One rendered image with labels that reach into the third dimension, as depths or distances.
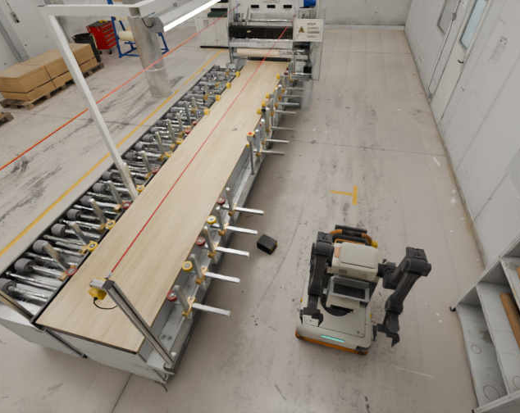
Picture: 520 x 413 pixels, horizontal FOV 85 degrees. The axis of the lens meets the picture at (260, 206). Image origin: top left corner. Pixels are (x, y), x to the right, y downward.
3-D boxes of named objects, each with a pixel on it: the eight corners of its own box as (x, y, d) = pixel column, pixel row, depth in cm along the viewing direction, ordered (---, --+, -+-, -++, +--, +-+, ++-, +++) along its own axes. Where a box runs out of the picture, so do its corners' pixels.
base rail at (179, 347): (298, 79, 539) (298, 74, 532) (175, 374, 192) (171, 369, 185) (294, 79, 541) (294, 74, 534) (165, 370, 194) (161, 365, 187)
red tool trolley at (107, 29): (121, 47, 954) (111, 20, 897) (110, 55, 901) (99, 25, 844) (108, 47, 960) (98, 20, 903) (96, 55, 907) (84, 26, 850)
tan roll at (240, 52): (307, 56, 523) (307, 49, 514) (306, 59, 514) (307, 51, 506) (234, 53, 553) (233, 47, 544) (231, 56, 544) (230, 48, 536)
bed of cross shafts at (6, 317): (246, 107, 605) (243, 65, 546) (87, 361, 258) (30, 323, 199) (220, 105, 617) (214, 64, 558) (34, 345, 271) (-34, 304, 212)
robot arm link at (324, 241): (336, 229, 143) (317, 225, 146) (333, 252, 136) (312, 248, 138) (326, 266, 179) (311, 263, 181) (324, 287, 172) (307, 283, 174)
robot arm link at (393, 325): (402, 302, 158) (385, 299, 160) (407, 315, 147) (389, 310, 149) (397, 321, 161) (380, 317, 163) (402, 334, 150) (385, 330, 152)
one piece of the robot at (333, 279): (326, 283, 206) (330, 266, 191) (366, 292, 200) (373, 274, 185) (324, 303, 195) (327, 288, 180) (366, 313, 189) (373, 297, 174)
